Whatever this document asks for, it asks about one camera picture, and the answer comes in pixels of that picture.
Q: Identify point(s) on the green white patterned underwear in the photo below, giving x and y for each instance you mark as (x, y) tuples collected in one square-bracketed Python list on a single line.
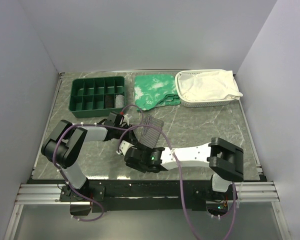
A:
[(155, 90)]

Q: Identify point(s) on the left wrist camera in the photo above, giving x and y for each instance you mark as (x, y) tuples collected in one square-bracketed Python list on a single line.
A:
[(116, 119)]

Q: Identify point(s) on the rolled black underwear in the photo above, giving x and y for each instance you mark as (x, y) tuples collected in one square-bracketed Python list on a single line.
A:
[(109, 102)]

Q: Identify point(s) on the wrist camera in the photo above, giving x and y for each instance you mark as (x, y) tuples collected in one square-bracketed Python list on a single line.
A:
[(124, 147), (116, 119)]

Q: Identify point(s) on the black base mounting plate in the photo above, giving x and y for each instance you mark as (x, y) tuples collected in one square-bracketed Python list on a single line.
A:
[(141, 195)]

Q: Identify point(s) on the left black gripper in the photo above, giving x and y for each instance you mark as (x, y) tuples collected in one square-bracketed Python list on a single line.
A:
[(131, 137)]

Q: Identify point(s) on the rolled grey striped underwear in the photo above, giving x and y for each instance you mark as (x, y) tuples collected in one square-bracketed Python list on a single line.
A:
[(119, 101)]

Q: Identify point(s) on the white plastic basket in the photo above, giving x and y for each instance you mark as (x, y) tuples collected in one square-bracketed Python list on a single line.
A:
[(205, 101)]

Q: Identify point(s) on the white cloth in basket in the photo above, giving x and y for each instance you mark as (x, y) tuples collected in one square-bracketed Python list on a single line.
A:
[(210, 85)]

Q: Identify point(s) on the green compartment organizer tray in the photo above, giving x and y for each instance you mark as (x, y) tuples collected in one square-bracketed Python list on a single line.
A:
[(88, 94)]

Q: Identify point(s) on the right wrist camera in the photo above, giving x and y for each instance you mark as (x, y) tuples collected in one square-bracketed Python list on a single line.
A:
[(124, 147)]

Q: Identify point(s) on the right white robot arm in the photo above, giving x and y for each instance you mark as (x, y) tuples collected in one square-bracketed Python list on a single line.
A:
[(221, 156)]

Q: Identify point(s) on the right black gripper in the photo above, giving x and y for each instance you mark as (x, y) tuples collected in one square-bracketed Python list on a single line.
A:
[(139, 167)]

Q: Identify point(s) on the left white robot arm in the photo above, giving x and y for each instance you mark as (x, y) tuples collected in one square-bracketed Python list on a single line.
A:
[(62, 147)]

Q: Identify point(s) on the aluminium frame rail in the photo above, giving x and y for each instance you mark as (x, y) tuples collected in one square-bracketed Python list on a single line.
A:
[(38, 194)]

